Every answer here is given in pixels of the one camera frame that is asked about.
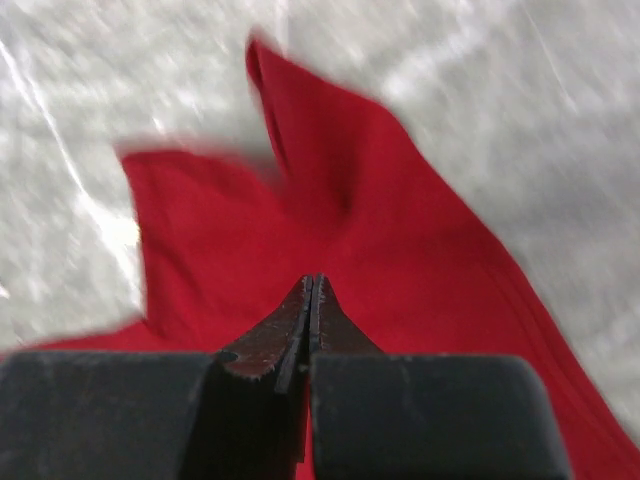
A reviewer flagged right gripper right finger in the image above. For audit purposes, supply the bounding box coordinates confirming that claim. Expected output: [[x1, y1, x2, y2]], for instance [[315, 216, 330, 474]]
[[309, 275, 573, 479]]

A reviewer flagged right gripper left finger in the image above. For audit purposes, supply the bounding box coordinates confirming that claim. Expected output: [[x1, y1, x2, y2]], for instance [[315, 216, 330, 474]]
[[1, 277, 313, 479]]

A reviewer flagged red t shirt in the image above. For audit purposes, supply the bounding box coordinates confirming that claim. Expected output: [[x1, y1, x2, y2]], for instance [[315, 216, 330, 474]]
[[53, 36, 639, 479]]

